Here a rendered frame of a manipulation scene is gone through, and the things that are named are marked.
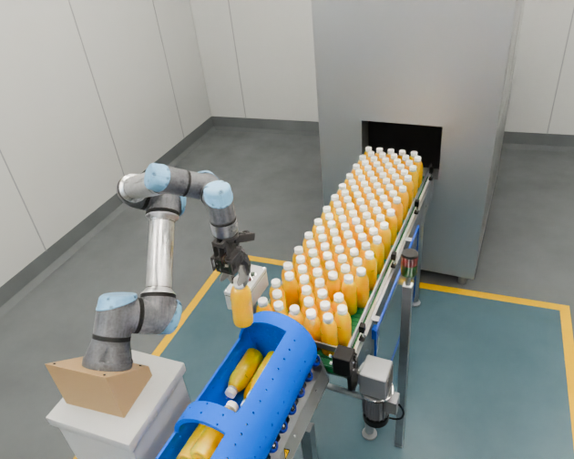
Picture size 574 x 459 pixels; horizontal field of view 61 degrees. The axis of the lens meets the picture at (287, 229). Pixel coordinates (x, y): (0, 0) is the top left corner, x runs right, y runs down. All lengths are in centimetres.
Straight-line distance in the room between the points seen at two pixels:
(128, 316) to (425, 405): 191
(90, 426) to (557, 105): 508
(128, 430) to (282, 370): 50
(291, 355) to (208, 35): 509
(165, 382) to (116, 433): 21
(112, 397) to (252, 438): 44
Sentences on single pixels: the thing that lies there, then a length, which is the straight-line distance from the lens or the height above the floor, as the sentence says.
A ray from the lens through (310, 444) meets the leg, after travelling 223.
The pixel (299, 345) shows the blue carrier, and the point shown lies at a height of 118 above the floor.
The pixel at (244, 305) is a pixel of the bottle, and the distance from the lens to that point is 159.
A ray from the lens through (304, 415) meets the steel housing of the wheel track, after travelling 190.
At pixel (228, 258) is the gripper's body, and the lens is 143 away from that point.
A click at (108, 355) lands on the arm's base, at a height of 133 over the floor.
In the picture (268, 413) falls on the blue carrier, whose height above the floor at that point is 116.
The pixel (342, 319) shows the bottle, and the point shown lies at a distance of 195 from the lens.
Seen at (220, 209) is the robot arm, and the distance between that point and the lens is 134.
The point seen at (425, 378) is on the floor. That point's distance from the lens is 315.
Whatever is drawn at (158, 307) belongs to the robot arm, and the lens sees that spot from 166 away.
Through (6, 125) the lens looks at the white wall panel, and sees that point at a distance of 430.
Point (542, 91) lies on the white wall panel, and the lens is 567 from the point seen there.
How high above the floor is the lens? 243
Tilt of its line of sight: 34 degrees down
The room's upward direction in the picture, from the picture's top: 7 degrees counter-clockwise
